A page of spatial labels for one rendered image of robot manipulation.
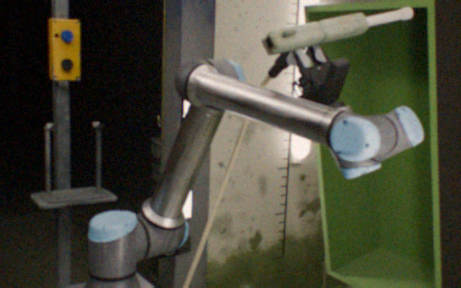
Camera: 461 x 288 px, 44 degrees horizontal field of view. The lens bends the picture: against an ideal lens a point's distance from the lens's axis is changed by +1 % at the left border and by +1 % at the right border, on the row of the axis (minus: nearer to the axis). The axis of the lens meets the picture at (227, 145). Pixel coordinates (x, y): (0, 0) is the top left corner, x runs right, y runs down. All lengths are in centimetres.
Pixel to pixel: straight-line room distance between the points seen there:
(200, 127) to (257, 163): 125
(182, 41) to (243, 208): 91
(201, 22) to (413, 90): 98
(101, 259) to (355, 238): 134
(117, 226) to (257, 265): 142
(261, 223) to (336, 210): 54
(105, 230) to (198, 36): 117
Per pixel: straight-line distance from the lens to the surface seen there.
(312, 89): 140
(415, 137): 130
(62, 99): 262
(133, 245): 183
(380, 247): 289
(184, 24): 261
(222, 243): 290
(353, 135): 118
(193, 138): 170
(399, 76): 251
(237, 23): 276
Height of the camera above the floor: 146
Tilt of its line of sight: 10 degrees down
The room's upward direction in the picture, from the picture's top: 2 degrees clockwise
